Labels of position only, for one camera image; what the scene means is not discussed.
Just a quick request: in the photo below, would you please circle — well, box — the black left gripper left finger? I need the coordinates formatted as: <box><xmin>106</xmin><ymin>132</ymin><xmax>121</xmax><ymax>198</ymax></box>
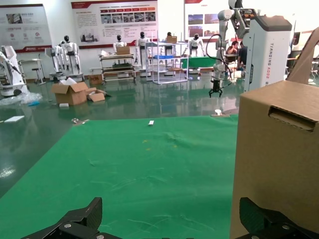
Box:
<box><xmin>19</xmin><ymin>197</ymin><xmax>110</xmax><ymax>239</ymax></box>

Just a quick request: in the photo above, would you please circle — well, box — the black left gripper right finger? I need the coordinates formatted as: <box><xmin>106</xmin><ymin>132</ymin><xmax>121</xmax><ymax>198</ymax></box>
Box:
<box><xmin>234</xmin><ymin>197</ymin><xmax>319</xmax><ymax>239</ymax></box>

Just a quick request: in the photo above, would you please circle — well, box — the brown cardboard paper box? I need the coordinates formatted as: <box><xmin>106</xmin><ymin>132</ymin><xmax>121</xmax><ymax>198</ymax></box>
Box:
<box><xmin>229</xmin><ymin>26</ymin><xmax>319</xmax><ymax>239</ymax></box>

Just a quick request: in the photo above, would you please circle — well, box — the large open cardboard box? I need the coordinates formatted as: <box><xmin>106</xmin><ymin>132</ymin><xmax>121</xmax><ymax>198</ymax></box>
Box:
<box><xmin>51</xmin><ymin>81</ymin><xmax>90</xmax><ymax>106</ymax></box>

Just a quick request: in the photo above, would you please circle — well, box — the small open cardboard box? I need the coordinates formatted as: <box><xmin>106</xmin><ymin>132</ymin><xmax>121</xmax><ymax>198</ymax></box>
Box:
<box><xmin>85</xmin><ymin>87</ymin><xmax>106</xmax><ymax>103</ymax></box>

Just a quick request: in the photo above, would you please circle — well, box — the printed cardboard box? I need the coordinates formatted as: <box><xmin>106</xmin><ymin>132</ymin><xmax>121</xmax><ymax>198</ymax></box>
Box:
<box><xmin>88</xmin><ymin>74</ymin><xmax>104</xmax><ymax>85</ymax></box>

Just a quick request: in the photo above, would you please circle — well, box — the green table cloth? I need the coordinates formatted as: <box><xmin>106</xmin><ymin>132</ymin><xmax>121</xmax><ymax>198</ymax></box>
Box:
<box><xmin>0</xmin><ymin>114</ymin><xmax>240</xmax><ymax>239</ymax></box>

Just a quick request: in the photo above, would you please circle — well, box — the white foam board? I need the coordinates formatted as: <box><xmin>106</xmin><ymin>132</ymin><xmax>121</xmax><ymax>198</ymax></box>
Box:
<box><xmin>3</xmin><ymin>115</ymin><xmax>25</xmax><ymax>124</ymax></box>

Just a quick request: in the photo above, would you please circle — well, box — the clear plastic wrap pile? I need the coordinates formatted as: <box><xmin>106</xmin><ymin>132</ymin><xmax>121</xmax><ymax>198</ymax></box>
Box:
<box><xmin>0</xmin><ymin>91</ymin><xmax>43</xmax><ymax>106</ymax></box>

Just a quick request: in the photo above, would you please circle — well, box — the grey stool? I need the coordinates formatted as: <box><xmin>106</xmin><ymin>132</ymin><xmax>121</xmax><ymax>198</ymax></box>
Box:
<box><xmin>30</xmin><ymin>58</ymin><xmax>46</xmax><ymax>85</ymax></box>

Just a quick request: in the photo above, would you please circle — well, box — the metal trolley cart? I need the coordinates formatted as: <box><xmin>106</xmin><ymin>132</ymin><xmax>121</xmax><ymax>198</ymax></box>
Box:
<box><xmin>99</xmin><ymin>53</ymin><xmax>137</xmax><ymax>84</ymax></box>

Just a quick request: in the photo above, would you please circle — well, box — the white wheeled robot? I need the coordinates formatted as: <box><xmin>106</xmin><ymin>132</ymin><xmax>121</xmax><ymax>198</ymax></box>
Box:
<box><xmin>0</xmin><ymin>45</ymin><xmax>28</xmax><ymax>98</ymax></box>

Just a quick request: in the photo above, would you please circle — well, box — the white black humanoid robot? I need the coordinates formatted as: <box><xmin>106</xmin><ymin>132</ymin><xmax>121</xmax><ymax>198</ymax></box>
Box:
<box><xmin>61</xmin><ymin>34</ymin><xmax>82</xmax><ymax>76</ymax></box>
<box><xmin>50</xmin><ymin>41</ymin><xmax>66</xmax><ymax>75</ymax></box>
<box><xmin>135</xmin><ymin>31</ymin><xmax>152</xmax><ymax>77</ymax></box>
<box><xmin>188</xmin><ymin>33</ymin><xmax>207</xmax><ymax>58</ymax></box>
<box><xmin>113</xmin><ymin>34</ymin><xmax>128</xmax><ymax>55</ymax></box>
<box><xmin>164</xmin><ymin>31</ymin><xmax>175</xmax><ymax>50</ymax></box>

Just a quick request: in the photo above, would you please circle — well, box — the person in dark shirt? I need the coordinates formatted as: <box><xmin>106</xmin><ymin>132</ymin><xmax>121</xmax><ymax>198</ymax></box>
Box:
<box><xmin>236</xmin><ymin>41</ymin><xmax>249</xmax><ymax>72</ymax></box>

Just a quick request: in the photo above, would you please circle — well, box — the white Tianqing robot body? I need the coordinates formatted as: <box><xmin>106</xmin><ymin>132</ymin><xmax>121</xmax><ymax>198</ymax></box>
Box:
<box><xmin>242</xmin><ymin>8</ymin><xmax>293</xmax><ymax>92</ymax></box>

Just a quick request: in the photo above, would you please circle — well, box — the table with green cloth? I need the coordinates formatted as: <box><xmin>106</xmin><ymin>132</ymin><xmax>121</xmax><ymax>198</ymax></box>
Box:
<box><xmin>180</xmin><ymin>56</ymin><xmax>218</xmax><ymax>71</ymax></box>

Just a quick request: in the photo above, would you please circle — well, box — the seated person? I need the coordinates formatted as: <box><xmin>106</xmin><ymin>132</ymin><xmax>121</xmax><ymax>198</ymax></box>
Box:
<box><xmin>225</xmin><ymin>40</ymin><xmax>240</xmax><ymax>73</ymax></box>

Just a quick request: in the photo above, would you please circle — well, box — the white shelf frame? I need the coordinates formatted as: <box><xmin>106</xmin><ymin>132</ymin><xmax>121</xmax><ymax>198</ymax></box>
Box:
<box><xmin>145</xmin><ymin>41</ymin><xmax>189</xmax><ymax>85</ymax></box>

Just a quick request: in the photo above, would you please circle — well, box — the wall poster with red icons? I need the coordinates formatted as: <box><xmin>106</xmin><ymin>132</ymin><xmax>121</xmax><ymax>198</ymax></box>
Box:
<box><xmin>0</xmin><ymin>3</ymin><xmax>53</xmax><ymax>53</ymax></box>

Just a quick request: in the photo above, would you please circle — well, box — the wide wall poster with photos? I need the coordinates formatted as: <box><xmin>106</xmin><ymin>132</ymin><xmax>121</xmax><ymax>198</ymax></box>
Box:
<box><xmin>70</xmin><ymin>0</ymin><xmax>160</xmax><ymax>50</ymax></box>

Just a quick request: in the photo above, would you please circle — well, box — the wall poster with dark photos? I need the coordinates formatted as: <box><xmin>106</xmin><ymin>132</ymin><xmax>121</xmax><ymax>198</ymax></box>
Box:
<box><xmin>183</xmin><ymin>0</ymin><xmax>226</xmax><ymax>42</ymax></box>

